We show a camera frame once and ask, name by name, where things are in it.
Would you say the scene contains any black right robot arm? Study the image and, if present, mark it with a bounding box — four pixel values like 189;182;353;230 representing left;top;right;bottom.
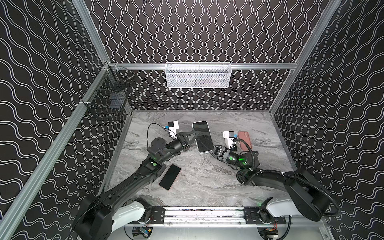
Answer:
210;145;342;223

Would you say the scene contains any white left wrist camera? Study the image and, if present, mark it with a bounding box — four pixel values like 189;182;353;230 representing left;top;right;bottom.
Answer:
166;121;179;140

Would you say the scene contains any black phone pink case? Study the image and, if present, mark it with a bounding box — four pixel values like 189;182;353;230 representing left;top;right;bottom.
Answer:
159;165;181;190

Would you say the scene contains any white wire basket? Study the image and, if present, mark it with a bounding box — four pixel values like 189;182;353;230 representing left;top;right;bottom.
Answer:
165;62;232;89

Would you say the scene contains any black wire basket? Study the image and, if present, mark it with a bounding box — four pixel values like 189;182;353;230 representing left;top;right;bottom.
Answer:
86;66;136;122

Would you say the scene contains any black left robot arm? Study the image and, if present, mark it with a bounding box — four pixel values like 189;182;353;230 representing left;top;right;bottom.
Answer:
72;131;207;240

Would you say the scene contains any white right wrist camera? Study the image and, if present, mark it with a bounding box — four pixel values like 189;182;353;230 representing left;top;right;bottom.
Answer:
223;131;237;150

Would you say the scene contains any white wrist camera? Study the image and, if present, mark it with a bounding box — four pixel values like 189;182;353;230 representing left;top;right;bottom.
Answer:
223;131;237;150
166;121;179;140

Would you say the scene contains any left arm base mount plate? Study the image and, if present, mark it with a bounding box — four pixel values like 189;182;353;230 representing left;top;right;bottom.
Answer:
123;206;166;225

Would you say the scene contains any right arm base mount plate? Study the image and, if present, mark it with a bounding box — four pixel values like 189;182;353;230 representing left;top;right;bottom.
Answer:
244;207;287;225

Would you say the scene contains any black corrugated cable conduit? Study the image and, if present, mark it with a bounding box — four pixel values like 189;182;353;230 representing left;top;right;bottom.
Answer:
232;137;342;218

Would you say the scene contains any black smartphone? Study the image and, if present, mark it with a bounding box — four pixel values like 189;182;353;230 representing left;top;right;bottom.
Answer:
231;142;238;152

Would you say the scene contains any aluminium front rail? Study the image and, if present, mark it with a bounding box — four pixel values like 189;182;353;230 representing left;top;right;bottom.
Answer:
85;206;326;227

